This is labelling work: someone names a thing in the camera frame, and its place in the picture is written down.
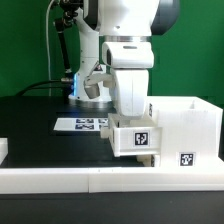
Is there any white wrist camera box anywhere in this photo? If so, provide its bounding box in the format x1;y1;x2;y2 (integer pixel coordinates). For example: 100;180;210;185
102;42;154;69

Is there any white front drawer box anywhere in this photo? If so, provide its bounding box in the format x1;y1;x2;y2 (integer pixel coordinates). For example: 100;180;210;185
137;155;160;167

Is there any white drawer cabinet frame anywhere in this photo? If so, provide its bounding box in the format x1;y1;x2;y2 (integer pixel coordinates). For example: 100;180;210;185
148;96;223;168

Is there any white marker sheet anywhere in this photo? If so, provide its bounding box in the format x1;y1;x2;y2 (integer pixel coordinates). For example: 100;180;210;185
54;118;108;131

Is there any white front fence rail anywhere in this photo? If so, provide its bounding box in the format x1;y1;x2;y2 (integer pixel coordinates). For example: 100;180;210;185
0;167;224;194

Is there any white drawer box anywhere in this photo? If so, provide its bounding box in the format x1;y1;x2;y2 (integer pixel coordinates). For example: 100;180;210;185
100;113;162;157
137;155;160;167

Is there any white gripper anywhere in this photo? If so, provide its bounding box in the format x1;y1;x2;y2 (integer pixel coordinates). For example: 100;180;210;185
113;69;149;118

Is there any white left fence piece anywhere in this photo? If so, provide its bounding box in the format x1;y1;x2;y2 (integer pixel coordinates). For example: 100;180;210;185
0;138;8;165

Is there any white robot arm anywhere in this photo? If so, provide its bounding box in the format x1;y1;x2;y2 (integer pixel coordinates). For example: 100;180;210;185
48;0;180;119

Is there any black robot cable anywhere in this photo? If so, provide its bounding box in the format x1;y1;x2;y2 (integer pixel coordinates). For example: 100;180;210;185
15;79;74;98

